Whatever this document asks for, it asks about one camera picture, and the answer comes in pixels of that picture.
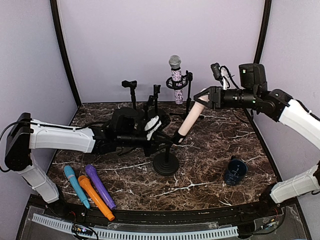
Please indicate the blue microphone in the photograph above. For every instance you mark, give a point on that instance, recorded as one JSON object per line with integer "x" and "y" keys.
{"x": 71, "y": 176}

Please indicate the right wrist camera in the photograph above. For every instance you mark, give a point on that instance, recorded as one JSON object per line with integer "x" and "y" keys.
{"x": 222, "y": 74}

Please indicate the small circuit board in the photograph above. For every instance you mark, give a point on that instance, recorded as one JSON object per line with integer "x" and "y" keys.
{"x": 82, "y": 231}

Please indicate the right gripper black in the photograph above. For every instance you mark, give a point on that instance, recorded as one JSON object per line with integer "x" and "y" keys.
{"x": 214, "y": 91}

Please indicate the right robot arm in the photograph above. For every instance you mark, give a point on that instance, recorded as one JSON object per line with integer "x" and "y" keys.
{"x": 280, "y": 107}

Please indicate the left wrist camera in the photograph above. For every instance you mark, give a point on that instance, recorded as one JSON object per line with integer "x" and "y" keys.
{"x": 153, "y": 128}

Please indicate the black stand of blue microphone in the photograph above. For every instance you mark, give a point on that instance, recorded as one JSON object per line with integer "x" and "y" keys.
{"x": 132, "y": 85}

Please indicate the black stand of orange microphone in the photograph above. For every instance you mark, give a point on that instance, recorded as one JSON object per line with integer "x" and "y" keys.
{"x": 158, "y": 111}

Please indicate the pink microphone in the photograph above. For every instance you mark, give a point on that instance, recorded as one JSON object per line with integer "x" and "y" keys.
{"x": 188, "y": 123}

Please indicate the black tripod shock-mount stand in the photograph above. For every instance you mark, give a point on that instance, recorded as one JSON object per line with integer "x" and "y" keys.
{"x": 187, "y": 80}

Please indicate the black stand of purple microphone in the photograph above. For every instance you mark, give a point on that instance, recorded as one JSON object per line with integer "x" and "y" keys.
{"x": 149, "y": 113}

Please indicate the orange microphone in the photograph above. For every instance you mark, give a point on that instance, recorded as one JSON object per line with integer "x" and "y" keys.
{"x": 85, "y": 183}

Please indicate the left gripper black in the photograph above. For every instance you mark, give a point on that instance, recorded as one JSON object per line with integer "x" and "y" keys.
{"x": 153, "y": 146}

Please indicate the dark blue mug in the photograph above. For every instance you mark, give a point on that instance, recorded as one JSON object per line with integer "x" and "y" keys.
{"x": 235, "y": 172}

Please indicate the purple microphone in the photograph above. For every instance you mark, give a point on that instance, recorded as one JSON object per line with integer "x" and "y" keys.
{"x": 92, "y": 173}

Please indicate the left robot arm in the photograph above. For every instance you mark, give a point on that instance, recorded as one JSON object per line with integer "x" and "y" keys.
{"x": 127, "y": 128}

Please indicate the black stand of pink microphone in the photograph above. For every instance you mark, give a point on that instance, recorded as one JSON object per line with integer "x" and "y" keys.
{"x": 166, "y": 163}

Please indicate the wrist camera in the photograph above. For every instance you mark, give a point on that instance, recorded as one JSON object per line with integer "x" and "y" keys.
{"x": 153, "y": 128}
{"x": 222, "y": 74}

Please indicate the silver glitter microphone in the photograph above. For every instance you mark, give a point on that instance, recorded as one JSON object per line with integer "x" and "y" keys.
{"x": 176, "y": 75}

